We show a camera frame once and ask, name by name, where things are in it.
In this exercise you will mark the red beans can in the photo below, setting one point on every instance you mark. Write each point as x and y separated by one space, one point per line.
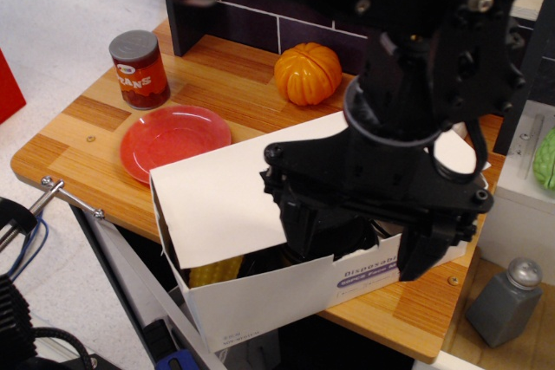
139 69

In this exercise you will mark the metal clamp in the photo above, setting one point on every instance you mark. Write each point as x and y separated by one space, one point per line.
17 219

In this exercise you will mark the green toy vegetable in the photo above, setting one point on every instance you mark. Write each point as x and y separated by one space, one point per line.
543 163

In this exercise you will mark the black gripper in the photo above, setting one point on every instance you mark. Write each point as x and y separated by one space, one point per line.
328 190

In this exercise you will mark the red box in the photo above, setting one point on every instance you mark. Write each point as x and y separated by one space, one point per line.
11 99

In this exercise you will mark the orange toy pumpkin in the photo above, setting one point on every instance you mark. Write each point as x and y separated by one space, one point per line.
308 74

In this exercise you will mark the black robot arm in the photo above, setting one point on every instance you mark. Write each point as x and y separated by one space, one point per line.
438 66

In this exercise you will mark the red plastic plate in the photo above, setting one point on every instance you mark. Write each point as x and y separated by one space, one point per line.
168 135

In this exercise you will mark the grey salt shaker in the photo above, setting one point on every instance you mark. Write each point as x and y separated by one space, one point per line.
503 308

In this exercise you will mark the yellow toy corn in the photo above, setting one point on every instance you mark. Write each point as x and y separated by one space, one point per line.
220 271

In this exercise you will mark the dark tiled backsplash panel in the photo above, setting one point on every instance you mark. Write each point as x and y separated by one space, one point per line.
271 25

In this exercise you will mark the white toy sink unit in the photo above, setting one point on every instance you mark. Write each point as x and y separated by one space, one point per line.
521 222

